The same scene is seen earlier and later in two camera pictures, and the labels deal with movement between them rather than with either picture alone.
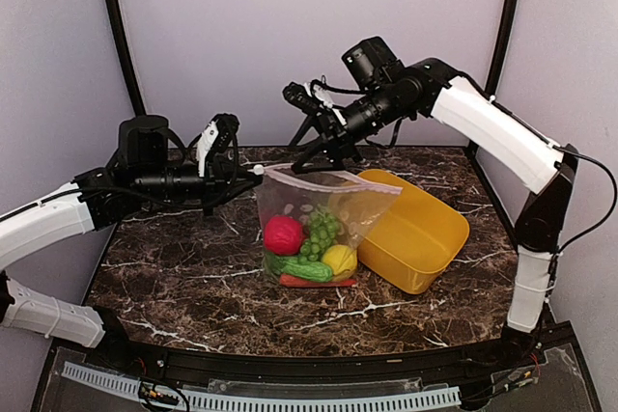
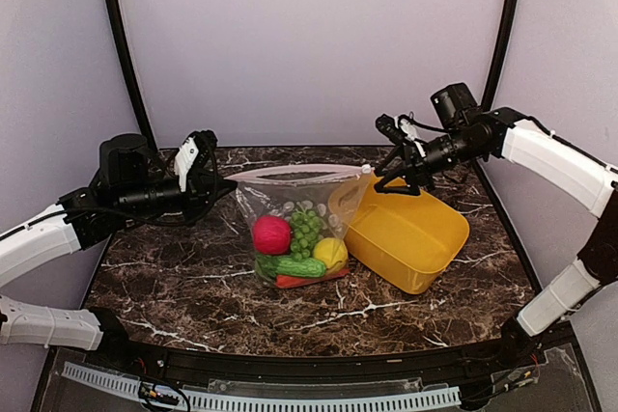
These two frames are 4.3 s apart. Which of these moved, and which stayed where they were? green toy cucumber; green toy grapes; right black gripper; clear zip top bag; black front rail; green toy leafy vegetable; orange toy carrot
Moved: orange toy carrot; green toy leafy vegetable; green toy grapes; clear zip top bag; green toy cucumber; right black gripper
Stayed: black front rail
